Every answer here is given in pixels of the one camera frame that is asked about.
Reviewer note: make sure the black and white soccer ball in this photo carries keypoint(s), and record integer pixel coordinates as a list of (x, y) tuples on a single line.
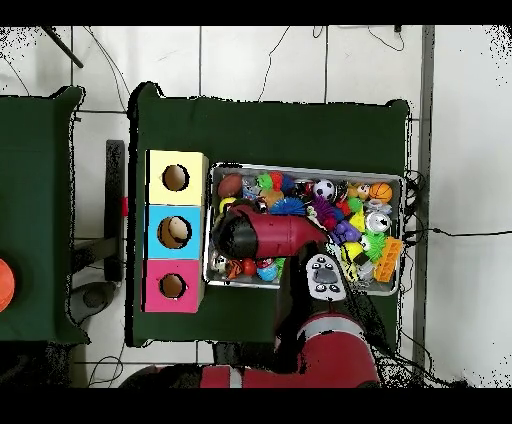
[(323, 190)]

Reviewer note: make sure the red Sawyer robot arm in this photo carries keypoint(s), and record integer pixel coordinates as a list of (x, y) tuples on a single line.
[(280, 236)]

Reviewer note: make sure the orange toy basketball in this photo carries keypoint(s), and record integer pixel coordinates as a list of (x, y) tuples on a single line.
[(380, 192)]

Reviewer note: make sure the large orange ball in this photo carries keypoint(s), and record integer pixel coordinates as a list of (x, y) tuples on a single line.
[(4, 284)]

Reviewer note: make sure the purple plastic block toy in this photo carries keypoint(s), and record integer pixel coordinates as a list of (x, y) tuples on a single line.
[(346, 232)]

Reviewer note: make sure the orange plastic toy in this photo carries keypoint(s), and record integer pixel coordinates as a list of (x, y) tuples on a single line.
[(388, 260)]

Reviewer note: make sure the dark green side table cloth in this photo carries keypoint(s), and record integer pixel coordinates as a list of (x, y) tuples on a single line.
[(32, 180)]

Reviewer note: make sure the shallow clear mesh bin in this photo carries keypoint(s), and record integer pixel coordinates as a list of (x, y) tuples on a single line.
[(340, 172)]

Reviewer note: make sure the yellow ball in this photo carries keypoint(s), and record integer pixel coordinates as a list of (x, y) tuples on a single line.
[(224, 202)]

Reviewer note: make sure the brown toy football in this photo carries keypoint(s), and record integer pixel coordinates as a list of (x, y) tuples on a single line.
[(230, 185)]

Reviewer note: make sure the black panel stand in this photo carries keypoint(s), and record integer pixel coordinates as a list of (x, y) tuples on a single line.
[(115, 208)]

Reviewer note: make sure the green spiky toy with eyes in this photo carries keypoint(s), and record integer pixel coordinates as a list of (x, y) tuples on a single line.
[(374, 244)]

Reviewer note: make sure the large blue spiky ball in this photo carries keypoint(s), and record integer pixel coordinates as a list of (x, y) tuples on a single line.
[(288, 206)]

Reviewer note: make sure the black tripod leg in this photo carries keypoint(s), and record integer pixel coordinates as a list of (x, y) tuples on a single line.
[(62, 47)]

